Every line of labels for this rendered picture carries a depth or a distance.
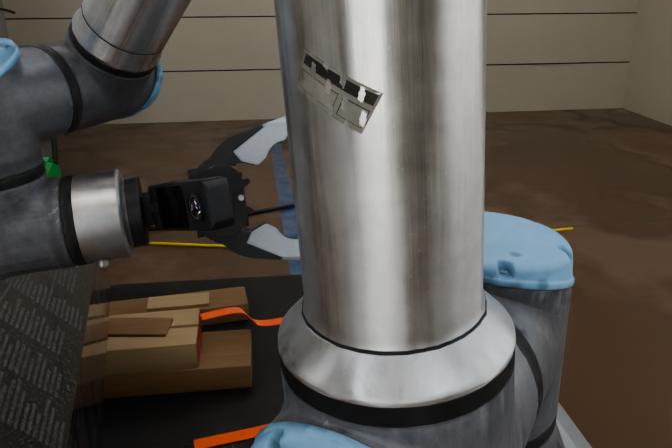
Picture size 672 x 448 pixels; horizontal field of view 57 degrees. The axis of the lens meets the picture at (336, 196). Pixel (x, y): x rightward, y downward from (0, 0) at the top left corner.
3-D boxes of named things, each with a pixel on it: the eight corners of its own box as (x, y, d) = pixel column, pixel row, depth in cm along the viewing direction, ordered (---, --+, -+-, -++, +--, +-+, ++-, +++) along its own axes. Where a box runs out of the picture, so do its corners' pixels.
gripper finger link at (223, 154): (250, 115, 64) (187, 174, 63) (251, 114, 63) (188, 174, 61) (282, 148, 65) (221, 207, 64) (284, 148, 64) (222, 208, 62)
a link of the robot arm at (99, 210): (66, 174, 57) (83, 277, 58) (121, 167, 58) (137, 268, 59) (81, 174, 66) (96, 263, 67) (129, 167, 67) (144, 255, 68)
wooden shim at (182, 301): (146, 312, 254) (146, 308, 254) (149, 300, 264) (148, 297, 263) (209, 306, 259) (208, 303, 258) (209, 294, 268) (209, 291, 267)
